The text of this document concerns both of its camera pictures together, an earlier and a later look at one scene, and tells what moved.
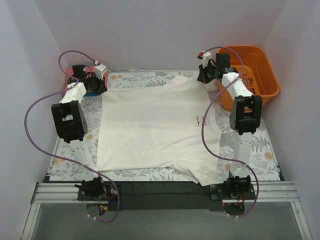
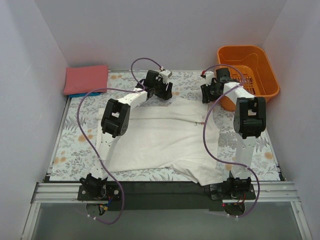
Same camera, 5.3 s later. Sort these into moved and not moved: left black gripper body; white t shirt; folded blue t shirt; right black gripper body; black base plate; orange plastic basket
Moved: white t shirt; right black gripper body; left black gripper body
Not moved: orange plastic basket; folded blue t shirt; black base plate
